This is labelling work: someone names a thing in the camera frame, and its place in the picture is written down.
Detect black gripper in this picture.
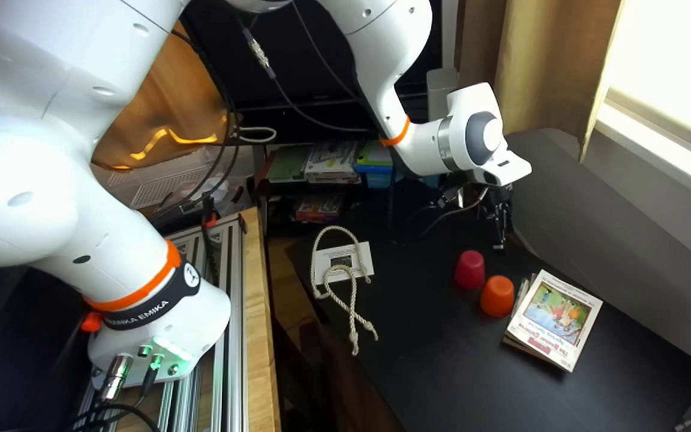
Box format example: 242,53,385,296
482,185,519,252

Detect pink plastic cup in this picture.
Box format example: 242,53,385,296
451,248,488,292

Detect orange plastic cup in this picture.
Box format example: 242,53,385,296
478,273,519,318

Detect small white speaker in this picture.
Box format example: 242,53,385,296
428,68,463,123

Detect tan curtain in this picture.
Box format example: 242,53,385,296
457,0,623,138

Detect green white game box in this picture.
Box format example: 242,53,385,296
269,141,361,186

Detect bright window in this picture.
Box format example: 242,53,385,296
583,0,691,210

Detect black television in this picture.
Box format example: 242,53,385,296
181,0,445,134

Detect light wooden board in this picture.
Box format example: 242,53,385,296
241,204,283,432

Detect brown wooden furniture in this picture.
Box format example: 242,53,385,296
91,22,232,176

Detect white twisted rope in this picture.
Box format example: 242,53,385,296
311,224,382,359

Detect white cable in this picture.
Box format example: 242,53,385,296
232,123,281,147

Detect aluminium frame rails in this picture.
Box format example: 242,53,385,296
72,210,253,432

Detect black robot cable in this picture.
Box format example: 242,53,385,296
235,9,491,234

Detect black base cable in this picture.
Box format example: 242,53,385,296
67,395,163,432

